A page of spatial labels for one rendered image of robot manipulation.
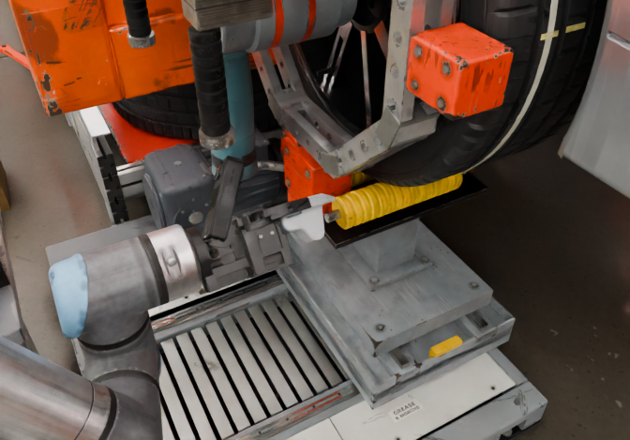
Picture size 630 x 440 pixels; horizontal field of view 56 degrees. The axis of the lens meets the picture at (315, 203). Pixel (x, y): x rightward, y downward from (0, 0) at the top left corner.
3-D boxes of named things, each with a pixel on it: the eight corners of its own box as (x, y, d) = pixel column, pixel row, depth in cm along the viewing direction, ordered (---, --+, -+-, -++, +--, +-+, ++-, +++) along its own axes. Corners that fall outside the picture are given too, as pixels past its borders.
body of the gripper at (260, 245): (281, 265, 83) (200, 294, 78) (262, 206, 83) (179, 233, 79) (299, 261, 76) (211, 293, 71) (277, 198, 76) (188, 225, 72)
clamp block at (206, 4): (276, 18, 65) (273, -32, 62) (198, 33, 62) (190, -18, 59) (257, 4, 69) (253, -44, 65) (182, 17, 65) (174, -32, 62)
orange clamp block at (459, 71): (453, 75, 73) (503, 107, 67) (401, 89, 70) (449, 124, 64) (462, 20, 69) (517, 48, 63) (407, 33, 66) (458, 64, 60)
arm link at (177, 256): (142, 237, 78) (149, 229, 69) (178, 226, 80) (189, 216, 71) (164, 302, 77) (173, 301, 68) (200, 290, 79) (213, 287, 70)
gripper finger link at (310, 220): (344, 230, 83) (285, 250, 80) (330, 190, 83) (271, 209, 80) (353, 227, 80) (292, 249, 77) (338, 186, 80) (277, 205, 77)
